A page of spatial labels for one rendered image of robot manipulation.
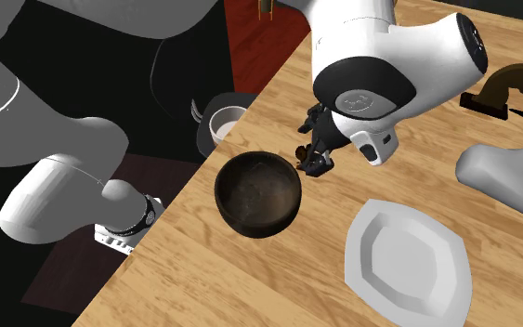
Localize white cup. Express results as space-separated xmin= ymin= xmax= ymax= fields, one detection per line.
xmin=208 ymin=105 xmax=249 ymax=147

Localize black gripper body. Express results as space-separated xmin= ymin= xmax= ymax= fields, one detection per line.
xmin=316 ymin=108 xmax=354 ymax=153

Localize brown horse head figure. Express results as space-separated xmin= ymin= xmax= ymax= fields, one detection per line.
xmin=459 ymin=59 xmax=523 ymax=122

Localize black round plate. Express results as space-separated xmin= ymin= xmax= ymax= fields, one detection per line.
xmin=195 ymin=92 xmax=259 ymax=158

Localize grey curved figure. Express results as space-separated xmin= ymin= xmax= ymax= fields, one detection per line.
xmin=454 ymin=143 xmax=523 ymax=229

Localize dark brown wooden bowl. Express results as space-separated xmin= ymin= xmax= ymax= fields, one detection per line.
xmin=214 ymin=150 xmax=304 ymax=240

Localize white square plate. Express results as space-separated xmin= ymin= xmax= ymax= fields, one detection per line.
xmin=344 ymin=198 xmax=474 ymax=327

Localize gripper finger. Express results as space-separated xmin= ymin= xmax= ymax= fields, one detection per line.
xmin=297 ymin=102 xmax=324 ymax=135
xmin=294 ymin=144 xmax=335 ymax=178

